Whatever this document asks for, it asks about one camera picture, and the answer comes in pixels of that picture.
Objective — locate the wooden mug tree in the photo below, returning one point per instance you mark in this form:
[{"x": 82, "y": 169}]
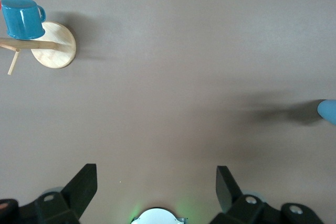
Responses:
[{"x": 56, "y": 51}]

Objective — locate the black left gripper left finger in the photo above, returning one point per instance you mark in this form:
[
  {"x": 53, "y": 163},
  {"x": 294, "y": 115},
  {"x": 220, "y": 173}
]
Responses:
[{"x": 60, "y": 208}]

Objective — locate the light blue plastic cup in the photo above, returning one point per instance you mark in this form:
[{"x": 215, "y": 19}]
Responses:
[{"x": 328, "y": 111}]

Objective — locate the teal enamel mug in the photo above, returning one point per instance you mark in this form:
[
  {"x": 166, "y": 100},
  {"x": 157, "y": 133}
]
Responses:
[{"x": 22, "y": 19}]

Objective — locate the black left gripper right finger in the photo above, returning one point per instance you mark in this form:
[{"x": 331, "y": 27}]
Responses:
[{"x": 249, "y": 211}]

